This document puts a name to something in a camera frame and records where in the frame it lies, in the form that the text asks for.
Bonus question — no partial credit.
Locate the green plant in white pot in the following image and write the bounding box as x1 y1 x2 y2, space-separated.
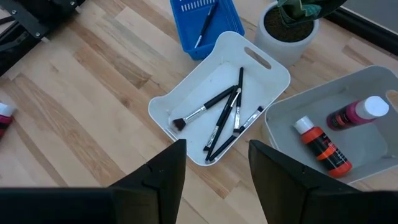
254 0 348 68

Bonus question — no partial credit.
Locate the grey plastic bin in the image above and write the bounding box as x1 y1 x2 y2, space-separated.
264 65 398 184

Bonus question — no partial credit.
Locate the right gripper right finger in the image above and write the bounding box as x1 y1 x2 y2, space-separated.
248 139 358 224

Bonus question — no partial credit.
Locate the orange paint bottle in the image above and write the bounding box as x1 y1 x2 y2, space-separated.
294 115 353 178

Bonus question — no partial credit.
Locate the white plastic bin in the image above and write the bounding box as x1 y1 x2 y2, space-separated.
148 30 292 167

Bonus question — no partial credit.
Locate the magenta paint bottle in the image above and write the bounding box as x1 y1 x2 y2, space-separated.
326 95 390 131
0 102 17 139

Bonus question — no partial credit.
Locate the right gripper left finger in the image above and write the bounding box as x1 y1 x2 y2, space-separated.
108 139 187 224

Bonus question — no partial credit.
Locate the thick black paint brush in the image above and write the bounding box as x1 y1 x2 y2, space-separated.
172 85 238 131

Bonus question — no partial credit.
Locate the blue plastic basket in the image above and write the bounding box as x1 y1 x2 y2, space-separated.
169 0 246 61

